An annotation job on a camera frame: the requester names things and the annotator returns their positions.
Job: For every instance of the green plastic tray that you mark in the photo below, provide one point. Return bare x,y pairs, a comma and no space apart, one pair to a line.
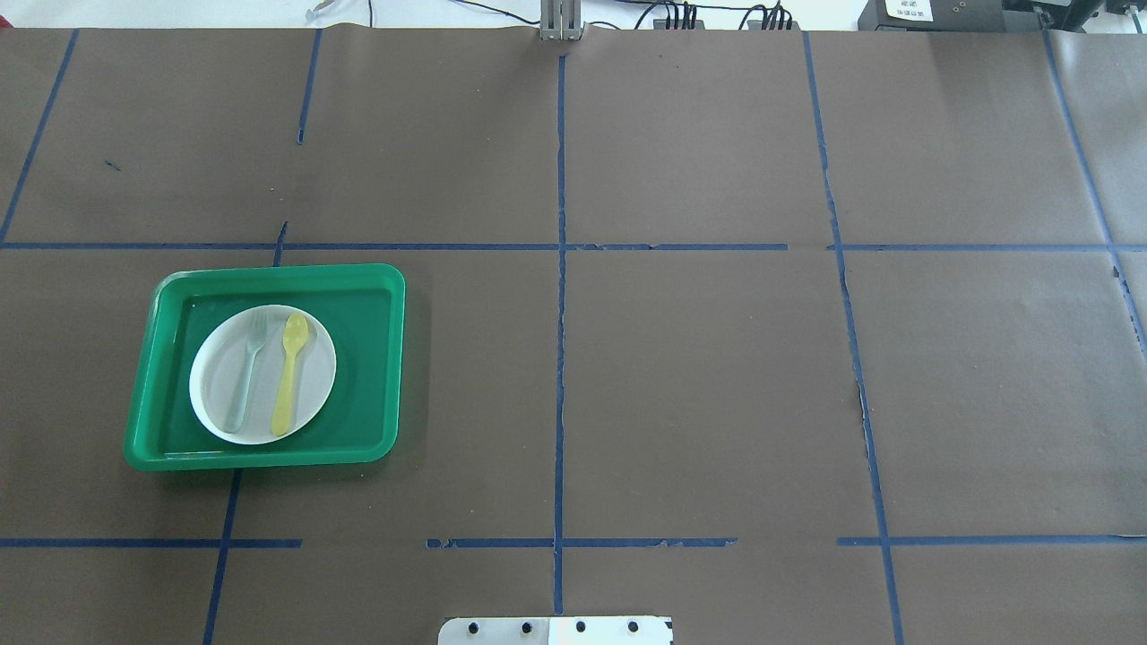
362,306

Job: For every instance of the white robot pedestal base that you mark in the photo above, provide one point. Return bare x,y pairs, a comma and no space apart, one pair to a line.
593,629

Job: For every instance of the translucent plastic fork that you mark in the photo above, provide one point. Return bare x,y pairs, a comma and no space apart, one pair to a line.
255,341

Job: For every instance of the white round plate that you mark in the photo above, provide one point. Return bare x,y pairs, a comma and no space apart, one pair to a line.
219,361

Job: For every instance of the yellow plastic spoon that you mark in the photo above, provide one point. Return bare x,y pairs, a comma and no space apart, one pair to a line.
295,336

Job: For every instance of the grey aluminium frame post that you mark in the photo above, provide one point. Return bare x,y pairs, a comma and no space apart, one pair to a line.
561,20

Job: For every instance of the black electronics box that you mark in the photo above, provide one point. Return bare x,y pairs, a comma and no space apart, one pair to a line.
946,16

